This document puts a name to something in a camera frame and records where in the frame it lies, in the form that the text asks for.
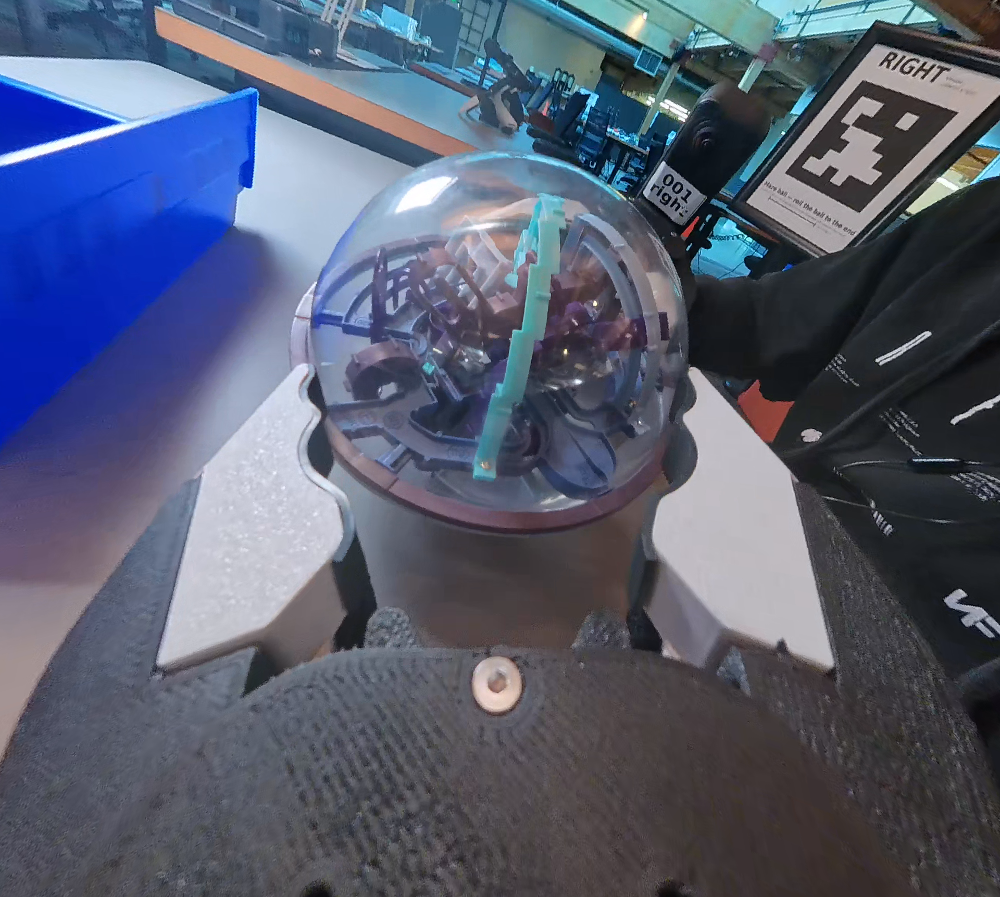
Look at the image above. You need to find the wooden edged desk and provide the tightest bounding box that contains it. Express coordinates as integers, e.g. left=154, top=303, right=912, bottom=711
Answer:
left=154, top=4, right=540, bottom=161

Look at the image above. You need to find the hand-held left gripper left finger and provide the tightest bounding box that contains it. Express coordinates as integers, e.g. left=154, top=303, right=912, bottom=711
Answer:
left=157, top=367, right=357, bottom=675

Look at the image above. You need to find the blue plastic tray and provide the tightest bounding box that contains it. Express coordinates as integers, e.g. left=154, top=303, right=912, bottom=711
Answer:
left=1, top=73, right=259, bottom=448

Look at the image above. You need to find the clear maze ball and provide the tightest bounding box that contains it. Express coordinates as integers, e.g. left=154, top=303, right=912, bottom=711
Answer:
left=293, top=153, right=693, bottom=534

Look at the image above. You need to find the person's right forearm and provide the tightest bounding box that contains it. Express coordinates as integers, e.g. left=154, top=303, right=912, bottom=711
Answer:
left=688, top=179, right=1000, bottom=401

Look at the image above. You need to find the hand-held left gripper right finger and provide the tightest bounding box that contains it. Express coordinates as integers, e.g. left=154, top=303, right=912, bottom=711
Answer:
left=630, top=367, right=837, bottom=675

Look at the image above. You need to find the person's black clothing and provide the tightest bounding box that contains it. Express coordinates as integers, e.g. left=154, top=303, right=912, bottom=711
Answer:
left=774, top=351, right=1000, bottom=742

